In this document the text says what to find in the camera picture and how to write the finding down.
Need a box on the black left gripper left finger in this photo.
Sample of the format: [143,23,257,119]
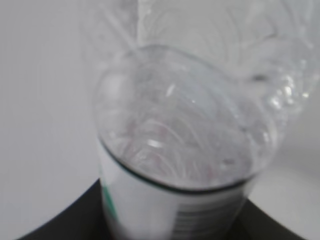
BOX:
[20,180,112,240]

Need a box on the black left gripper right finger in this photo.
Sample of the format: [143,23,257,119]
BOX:
[231,199,304,240]

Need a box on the clear plastic water bottle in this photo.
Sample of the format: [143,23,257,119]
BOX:
[79,0,320,240]

